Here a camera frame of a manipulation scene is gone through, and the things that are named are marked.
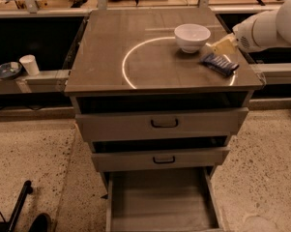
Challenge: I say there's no top grey drawer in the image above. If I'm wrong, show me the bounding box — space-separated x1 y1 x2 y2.
75 107 248 142

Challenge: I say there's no black middle drawer handle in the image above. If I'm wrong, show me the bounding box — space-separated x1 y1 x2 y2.
153 156 176 164

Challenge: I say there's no middle grey drawer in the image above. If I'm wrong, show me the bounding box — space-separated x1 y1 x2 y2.
92 147 230 172

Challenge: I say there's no black drawer handle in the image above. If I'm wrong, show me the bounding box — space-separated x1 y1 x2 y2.
153 156 176 164
150 119 179 129

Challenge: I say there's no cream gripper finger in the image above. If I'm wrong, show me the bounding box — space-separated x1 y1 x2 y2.
211 33 237 55

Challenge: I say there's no black stand leg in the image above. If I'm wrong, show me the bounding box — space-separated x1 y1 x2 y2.
6 180 33 232

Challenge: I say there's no dark round plate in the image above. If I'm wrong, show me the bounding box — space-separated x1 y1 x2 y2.
0 62 22 80

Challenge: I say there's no black round base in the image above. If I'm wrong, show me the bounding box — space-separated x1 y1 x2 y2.
28 213 51 232

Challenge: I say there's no white ceramic bowl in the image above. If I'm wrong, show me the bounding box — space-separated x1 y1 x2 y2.
174 24 211 53

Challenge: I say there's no dark rxbar blueberry bar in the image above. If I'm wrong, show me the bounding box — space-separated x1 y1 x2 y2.
200 53 239 76

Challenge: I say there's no white paper cup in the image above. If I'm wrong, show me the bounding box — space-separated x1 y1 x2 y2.
19 55 40 75

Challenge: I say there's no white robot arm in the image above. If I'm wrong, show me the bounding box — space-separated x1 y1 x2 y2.
211 0 291 54

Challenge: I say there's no grey drawer cabinet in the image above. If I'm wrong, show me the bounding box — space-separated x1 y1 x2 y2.
64 7 265 232

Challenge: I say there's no bottom grey drawer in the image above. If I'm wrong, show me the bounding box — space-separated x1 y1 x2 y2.
105 167 224 232

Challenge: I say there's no black top drawer handle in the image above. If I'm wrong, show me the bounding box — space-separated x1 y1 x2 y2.
150 119 179 129

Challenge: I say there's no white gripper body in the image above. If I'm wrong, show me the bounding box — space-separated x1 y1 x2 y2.
232 15 260 52

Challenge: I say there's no grey drawer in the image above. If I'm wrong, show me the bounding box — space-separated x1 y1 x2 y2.
92 147 230 172
105 167 224 232
75 107 248 142

